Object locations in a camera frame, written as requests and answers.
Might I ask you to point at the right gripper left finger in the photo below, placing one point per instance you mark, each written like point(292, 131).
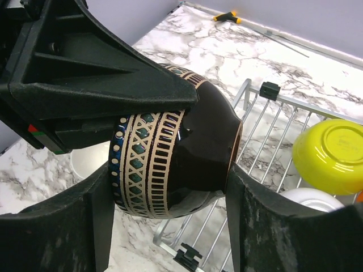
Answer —
point(70, 231)

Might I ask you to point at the yellow black small clamp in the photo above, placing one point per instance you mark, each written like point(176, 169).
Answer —
point(229, 16)

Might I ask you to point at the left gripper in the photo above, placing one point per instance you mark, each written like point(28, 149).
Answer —
point(64, 75)

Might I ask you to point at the black patterned bowl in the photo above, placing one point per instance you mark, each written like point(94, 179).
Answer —
point(171, 164)

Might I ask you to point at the silver wire dish rack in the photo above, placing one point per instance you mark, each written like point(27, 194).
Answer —
point(201, 241)

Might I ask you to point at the yellow white bowl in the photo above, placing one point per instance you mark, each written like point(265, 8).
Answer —
point(328, 156)

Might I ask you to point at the orange white bowl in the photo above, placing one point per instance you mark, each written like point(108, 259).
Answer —
point(359, 197)

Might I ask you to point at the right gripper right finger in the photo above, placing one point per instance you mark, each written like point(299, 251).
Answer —
point(269, 232)

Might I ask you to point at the plain white bowl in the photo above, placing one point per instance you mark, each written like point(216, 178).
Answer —
point(313, 198)

